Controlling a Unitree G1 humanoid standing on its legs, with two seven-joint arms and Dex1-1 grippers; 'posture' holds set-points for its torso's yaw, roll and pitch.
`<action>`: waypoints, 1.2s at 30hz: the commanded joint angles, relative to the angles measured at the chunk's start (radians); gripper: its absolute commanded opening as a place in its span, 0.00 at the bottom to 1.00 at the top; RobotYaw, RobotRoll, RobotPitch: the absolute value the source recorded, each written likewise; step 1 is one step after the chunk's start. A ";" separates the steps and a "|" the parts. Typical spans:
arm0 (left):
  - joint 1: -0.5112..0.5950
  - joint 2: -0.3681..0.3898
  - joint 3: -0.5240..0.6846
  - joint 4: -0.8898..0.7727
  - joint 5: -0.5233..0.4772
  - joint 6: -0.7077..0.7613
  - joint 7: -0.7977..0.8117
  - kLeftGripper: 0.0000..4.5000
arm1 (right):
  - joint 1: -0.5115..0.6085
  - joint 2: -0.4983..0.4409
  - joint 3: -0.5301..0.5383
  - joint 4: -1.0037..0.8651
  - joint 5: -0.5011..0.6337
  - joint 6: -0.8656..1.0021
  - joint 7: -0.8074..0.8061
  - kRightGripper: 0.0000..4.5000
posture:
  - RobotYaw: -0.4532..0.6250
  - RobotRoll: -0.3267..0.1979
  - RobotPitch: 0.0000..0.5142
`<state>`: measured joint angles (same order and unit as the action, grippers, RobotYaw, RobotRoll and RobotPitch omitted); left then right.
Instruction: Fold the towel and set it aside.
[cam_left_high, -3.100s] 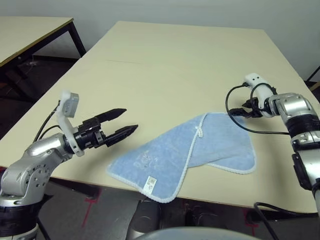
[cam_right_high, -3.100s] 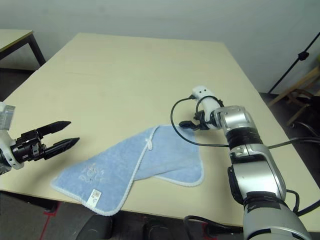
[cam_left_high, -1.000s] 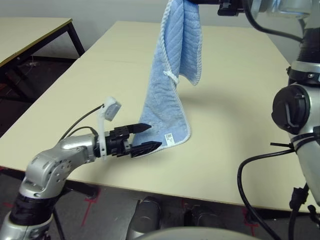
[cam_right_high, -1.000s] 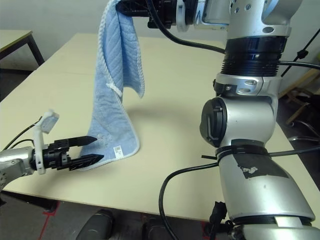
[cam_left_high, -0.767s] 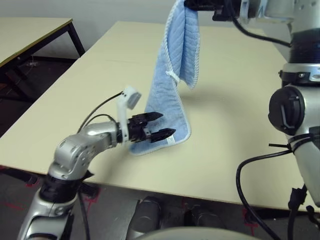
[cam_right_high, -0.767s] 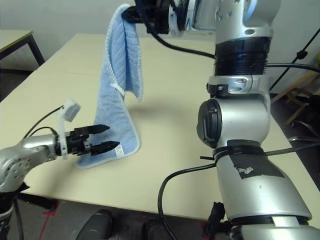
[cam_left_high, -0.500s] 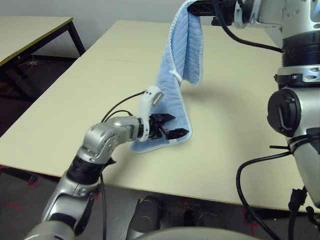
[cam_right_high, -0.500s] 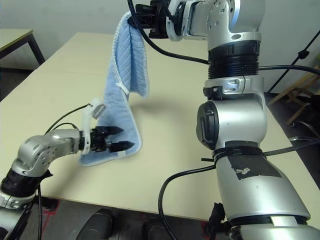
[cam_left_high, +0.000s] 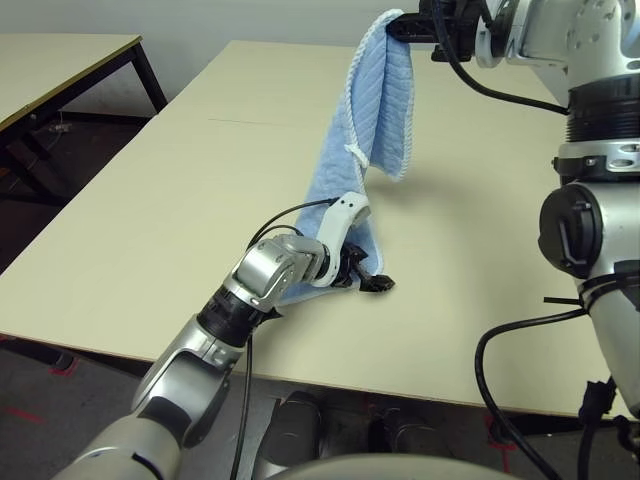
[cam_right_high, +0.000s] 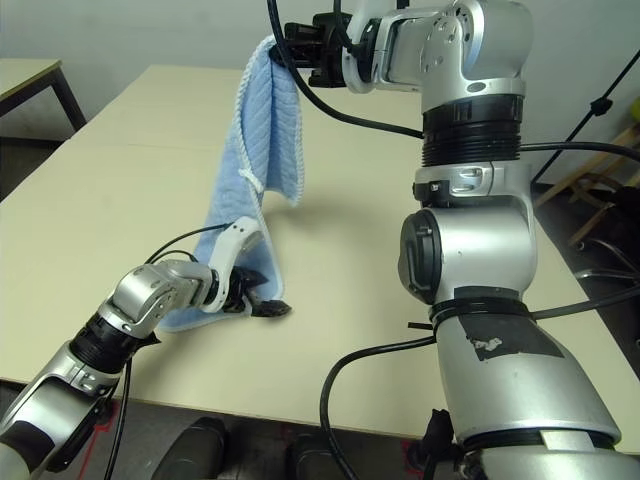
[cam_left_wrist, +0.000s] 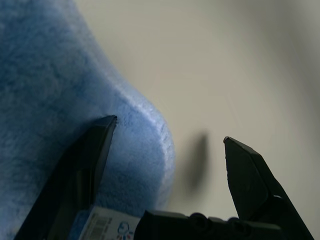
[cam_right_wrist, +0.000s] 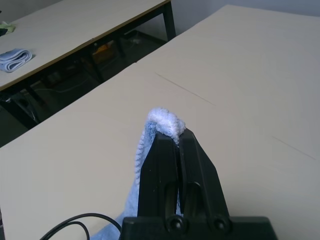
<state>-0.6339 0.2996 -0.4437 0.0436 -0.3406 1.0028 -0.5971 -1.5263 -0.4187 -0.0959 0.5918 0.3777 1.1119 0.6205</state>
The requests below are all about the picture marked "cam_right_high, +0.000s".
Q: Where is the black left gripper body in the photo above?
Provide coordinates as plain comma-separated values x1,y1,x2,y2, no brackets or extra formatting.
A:
218,266,257,315

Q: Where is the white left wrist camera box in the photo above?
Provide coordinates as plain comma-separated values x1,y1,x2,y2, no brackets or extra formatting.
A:
202,215,265,315

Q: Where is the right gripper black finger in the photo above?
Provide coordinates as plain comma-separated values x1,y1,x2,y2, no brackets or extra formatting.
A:
271,46,322,72
282,22,322,48

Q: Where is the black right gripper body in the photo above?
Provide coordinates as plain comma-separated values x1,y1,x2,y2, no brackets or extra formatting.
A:
308,12,349,90

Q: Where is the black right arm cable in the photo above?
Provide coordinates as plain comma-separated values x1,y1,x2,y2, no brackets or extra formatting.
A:
319,287,640,480

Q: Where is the green cushion wooden stool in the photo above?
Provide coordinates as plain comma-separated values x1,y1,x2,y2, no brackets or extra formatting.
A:
534,97,640,246

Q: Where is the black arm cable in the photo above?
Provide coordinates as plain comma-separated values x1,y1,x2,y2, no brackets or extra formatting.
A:
319,287,640,480
102,222,236,480

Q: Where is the robot right black foot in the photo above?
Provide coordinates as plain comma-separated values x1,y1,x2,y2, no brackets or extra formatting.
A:
287,432,347,480

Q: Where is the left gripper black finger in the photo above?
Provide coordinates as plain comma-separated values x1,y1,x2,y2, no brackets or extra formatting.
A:
242,268,270,290
247,298,294,321

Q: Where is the robot left black foot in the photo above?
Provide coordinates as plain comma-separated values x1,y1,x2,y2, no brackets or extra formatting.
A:
149,418,227,480

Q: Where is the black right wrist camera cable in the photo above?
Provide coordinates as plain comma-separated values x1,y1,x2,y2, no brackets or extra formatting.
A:
266,0,640,164

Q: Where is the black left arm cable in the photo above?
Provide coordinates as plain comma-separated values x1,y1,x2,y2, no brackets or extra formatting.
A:
102,222,236,480

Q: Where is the robot black foot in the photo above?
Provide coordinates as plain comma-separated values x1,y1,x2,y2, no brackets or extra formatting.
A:
287,432,347,480
149,418,227,480

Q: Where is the blue terry towel white trim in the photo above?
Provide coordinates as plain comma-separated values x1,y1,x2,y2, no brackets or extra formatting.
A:
158,37,307,335

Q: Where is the black tripod stand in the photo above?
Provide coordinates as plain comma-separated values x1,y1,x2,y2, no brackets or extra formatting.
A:
532,47,640,184

